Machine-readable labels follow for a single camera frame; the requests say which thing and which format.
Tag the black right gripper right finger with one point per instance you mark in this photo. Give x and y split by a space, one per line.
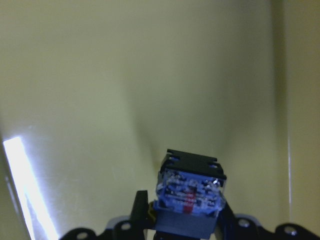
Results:
227 226

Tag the yellow plastic tray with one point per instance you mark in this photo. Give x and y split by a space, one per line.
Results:
93 93

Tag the yellow push button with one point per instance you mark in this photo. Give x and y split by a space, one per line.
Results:
189 194

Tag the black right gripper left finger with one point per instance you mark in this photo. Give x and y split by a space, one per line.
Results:
139 219

